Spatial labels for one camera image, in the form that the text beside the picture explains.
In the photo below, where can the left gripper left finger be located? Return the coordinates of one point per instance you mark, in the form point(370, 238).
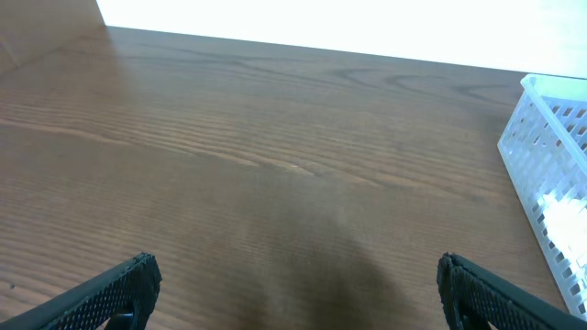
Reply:
point(123, 297)

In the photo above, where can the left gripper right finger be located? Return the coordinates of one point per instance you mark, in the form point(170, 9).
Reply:
point(473, 298)

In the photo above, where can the white plastic spoon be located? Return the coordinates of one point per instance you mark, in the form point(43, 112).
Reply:
point(565, 221)

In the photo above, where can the clear plastic basket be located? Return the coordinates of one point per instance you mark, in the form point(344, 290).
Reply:
point(543, 147)

